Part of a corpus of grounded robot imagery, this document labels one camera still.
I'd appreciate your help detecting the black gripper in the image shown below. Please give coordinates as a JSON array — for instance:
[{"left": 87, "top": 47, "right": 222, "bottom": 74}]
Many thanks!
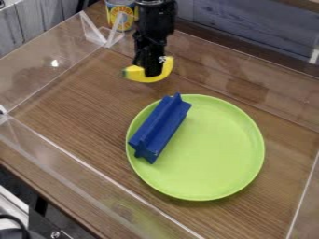
[{"left": 134, "top": 0, "right": 178, "bottom": 77}]

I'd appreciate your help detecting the yellow toy banana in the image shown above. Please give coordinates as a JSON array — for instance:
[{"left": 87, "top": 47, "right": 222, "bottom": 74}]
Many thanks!
[{"left": 122, "top": 56, "right": 175, "bottom": 83}]

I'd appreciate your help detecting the green round plate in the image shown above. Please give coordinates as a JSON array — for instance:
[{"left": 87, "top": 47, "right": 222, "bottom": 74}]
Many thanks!
[{"left": 126, "top": 94, "right": 266, "bottom": 202}]

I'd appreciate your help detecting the yellow labelled tin can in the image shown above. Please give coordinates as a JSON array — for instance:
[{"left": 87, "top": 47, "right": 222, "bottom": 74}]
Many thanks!
[{"left": 105, "top": 0, "right": 137, "bottom": 32}]

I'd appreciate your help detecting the blue cross-shaped block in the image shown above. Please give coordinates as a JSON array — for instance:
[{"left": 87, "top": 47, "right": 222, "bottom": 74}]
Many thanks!
[{"left": 129, "top": 92, "right": 193, "bottom": 164}]

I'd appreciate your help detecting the clear acrylic corner bracket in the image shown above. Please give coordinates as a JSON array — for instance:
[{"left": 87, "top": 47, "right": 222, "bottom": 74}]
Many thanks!
[{"left": 81, "top": 11, "right": 125, "bottom": 49}]

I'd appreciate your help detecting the clear acrylic enclosure wall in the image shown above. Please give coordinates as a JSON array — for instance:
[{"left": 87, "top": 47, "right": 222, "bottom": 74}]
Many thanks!
[{"left": 0, "top": 105, "right": 205, "bottom": 239}]

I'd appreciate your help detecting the black cable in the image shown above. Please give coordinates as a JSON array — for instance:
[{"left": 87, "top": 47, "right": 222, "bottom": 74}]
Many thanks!
[{"left": 0, "top": 214, "right": 29, "bottom": 239}]

